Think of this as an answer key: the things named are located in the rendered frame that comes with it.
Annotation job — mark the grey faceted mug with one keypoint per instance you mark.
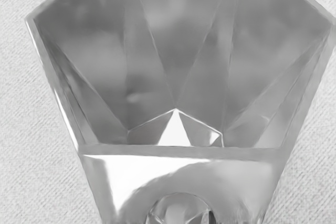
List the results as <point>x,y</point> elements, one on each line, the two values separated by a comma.
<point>183,64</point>

